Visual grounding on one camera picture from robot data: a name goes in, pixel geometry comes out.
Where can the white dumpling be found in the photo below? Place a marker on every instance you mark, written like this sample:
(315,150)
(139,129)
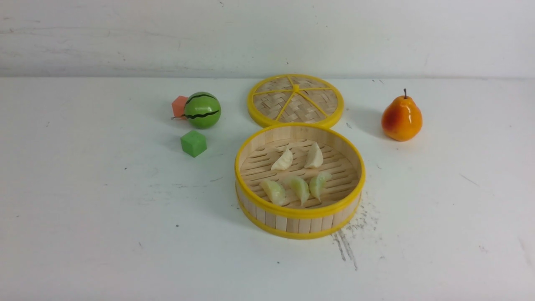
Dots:
(314,157)
(284,161)

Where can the orange toy pear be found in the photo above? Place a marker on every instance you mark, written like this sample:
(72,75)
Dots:
(402,120)

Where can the pale green dumpling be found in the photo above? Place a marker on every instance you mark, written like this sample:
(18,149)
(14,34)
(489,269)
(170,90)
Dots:
(299,187)
(275,192)
(317,184)

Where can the yellow bamboo steamer tray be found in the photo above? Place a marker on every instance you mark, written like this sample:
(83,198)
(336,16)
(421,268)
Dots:
(341,196)

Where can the green toy watermelon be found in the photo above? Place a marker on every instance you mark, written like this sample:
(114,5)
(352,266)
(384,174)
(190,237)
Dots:
(202,110)

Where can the yellow bamboo steamer lid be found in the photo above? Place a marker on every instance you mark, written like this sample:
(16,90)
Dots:
(288,98)

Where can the green cube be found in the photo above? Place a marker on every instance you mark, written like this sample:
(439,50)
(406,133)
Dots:
(193,143)

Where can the orange red cube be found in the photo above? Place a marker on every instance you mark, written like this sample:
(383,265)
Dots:
(178,107)

